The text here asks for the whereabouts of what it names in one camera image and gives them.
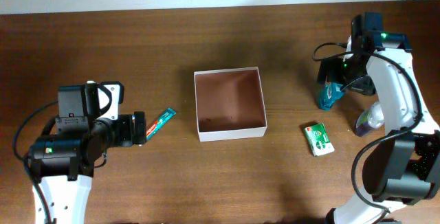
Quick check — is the teal mouthwash bottle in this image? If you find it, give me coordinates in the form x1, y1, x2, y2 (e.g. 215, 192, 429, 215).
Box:
318, 82, 345, 111

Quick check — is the green white soap box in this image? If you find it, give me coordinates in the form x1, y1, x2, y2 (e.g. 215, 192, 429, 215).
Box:
304, 123, 335, 157

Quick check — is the clear purple liquid bottle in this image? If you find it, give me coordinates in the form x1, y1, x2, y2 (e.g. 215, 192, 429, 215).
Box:
354, 101, 384, 137

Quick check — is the white open cardboard box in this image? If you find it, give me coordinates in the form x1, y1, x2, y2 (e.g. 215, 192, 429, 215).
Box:
194, 67, 267, 142

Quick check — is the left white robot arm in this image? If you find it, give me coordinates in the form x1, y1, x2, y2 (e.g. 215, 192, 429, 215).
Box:
25, 111, 146, 223

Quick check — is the teal red toothpaste box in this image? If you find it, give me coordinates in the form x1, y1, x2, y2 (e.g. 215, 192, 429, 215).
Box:
146, 107, 177, 141

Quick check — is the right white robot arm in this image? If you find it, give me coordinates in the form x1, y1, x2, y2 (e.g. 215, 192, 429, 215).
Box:
318, 31, 439, 223

